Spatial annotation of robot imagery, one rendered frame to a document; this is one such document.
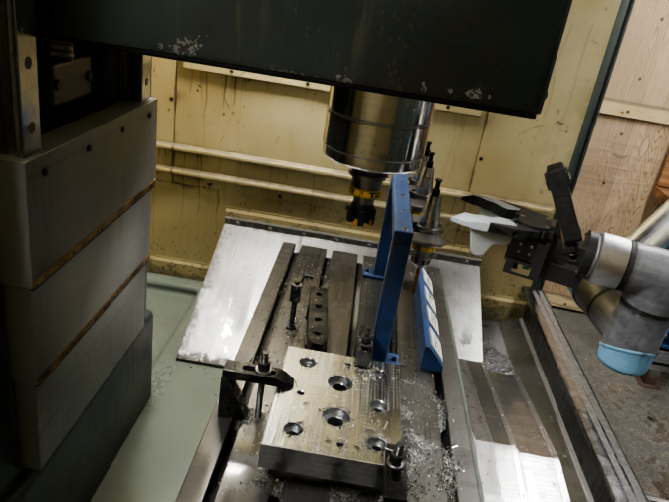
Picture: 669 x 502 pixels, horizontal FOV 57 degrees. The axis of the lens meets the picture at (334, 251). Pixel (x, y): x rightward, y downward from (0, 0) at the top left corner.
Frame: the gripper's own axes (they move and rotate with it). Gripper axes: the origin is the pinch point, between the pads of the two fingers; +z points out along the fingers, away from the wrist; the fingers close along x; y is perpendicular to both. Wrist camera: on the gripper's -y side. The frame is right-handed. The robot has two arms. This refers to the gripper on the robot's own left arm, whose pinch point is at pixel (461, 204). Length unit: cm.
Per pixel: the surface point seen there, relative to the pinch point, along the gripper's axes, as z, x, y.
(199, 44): 36.4, -18.3, -16.9
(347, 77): 17.5, -13.2, -16.5
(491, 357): -16, 85, 73
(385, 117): 12.8, -7.4, -11.5
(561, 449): -38, 48, 71
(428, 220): 7.8, 31.4, 15.4
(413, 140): 8.8, -4.1, -8.5
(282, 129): 67, 90, 21
